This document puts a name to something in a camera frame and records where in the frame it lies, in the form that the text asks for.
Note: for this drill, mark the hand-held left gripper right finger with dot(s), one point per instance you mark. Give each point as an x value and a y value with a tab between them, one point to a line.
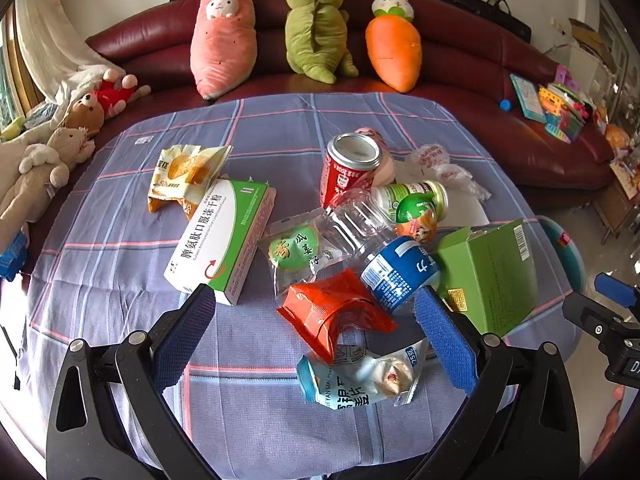
445	340

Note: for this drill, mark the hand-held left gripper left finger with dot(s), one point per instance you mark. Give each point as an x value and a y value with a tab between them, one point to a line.
185	330

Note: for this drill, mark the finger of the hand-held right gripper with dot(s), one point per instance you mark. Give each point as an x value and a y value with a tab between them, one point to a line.
617	288
590	315

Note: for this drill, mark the teal plastic basin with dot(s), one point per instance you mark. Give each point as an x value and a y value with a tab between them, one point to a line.
565	260

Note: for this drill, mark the light blue snack wrapper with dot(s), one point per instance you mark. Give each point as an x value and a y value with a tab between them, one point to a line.
345	380

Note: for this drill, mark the orange snack wrapper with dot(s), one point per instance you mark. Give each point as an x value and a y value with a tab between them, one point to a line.
325	310

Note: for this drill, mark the white paper towel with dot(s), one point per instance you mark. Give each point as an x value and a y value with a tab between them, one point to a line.
465	210

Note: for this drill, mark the yellow cake wrapper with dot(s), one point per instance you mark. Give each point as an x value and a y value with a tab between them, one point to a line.
185	172

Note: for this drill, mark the clear red-printed plastic bag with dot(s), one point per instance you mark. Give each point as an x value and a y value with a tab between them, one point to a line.
435	157

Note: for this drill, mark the green cardboard box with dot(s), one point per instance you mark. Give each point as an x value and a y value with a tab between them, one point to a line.
490	275

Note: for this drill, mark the clear bottle with blue label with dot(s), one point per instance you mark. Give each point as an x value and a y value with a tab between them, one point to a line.
395	272

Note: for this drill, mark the wooden side table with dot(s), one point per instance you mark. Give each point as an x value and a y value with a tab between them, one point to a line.
615	200

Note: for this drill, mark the grey plaid tablecloth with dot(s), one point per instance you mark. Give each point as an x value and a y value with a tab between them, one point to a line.
125	260

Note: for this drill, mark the white green medicine box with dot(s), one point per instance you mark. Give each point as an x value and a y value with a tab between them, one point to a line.
215	240

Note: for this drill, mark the clear green pastry packet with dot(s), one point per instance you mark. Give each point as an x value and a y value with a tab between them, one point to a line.
295	250

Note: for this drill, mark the green white drink can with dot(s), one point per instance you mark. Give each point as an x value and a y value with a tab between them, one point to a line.
400	197

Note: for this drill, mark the pink container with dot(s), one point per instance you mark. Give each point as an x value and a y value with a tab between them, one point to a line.
386	170

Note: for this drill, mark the blue plastic object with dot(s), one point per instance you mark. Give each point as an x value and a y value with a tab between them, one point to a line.
12	255

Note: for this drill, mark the red drink can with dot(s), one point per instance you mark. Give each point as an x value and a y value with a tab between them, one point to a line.
345	180

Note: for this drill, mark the pile of colourful toys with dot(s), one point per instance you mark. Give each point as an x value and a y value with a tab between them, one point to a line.
570	105

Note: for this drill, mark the beige fuzzy plush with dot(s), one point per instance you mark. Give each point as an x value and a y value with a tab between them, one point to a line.
75	150

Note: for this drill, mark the light blue picture book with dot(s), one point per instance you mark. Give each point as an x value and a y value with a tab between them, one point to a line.
527	95

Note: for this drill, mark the small blue cap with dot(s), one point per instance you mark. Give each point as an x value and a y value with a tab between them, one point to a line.
505	104

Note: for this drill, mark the cream rabbit plush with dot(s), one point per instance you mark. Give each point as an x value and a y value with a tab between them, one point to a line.
30	180

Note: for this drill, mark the dark red leather sofa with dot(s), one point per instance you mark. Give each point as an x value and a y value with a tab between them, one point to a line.
475	110

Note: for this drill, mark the brown bear plush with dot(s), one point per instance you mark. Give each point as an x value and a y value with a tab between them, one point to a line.
85	115

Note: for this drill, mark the brown cardboard box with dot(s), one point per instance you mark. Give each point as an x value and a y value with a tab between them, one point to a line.
590	40

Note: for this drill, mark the pink rabbit plush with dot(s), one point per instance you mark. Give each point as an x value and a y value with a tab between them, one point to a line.
220	55

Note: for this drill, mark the orange carrot rabbit plush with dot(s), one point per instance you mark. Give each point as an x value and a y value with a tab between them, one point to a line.
395	50

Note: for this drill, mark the black bag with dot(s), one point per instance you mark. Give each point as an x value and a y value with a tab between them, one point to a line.
480	10

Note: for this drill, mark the green plush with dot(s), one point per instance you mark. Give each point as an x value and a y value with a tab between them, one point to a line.
310	30

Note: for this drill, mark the white cloth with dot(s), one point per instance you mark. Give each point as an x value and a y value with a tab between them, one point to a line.
45	35

